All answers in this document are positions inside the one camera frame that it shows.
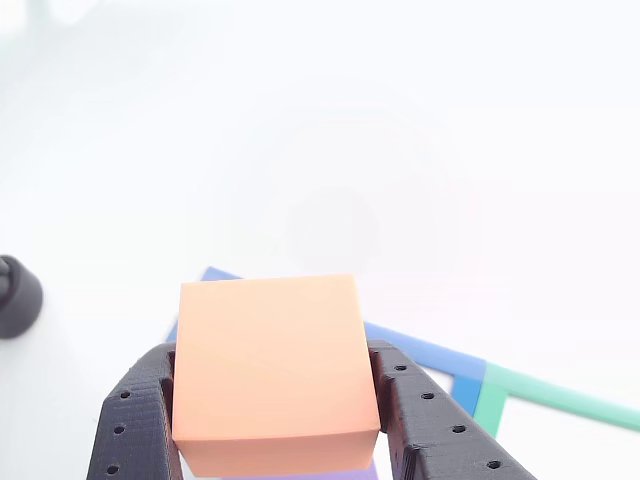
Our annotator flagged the orange block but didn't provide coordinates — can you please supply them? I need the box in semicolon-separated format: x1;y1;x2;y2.
171;273;382;479

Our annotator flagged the black tripod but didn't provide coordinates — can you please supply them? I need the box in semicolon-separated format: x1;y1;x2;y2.
0;254;45;340

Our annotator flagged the blue tape square frame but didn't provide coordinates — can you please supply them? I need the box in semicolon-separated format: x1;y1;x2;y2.
164;266;487;419

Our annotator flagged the green tape square frame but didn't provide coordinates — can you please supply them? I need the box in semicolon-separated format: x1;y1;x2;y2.
472;362;640;440

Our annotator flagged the large purple block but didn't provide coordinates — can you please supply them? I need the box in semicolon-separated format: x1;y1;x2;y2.
219;458;380;480

